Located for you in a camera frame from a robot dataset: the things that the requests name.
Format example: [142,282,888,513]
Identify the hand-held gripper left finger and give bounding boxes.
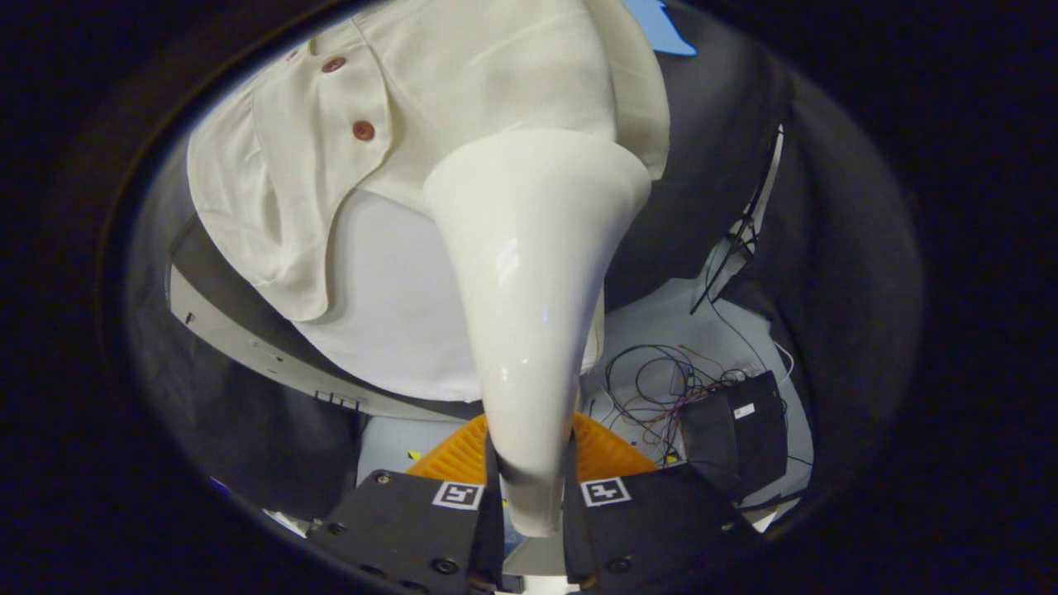
[306,415,505,594]

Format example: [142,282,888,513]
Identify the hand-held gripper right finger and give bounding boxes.
[563,412,759,591]

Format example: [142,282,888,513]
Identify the white garment steamer with hose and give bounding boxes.
[423,128,653,539]

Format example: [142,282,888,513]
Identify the cream button-up shirt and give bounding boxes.
[186,0,671,323]

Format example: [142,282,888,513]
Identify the black electronics box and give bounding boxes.
[678,369,791,502]

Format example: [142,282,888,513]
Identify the grey drawer cabinet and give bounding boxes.
[168,217,485,422]

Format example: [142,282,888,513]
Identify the white padded ironing form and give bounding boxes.
[293,188,606,404]

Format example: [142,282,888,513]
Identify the tangled floor cables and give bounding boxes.
[589,343,796,465]

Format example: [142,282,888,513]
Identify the hanging black cables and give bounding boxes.
[689,124,784,316]

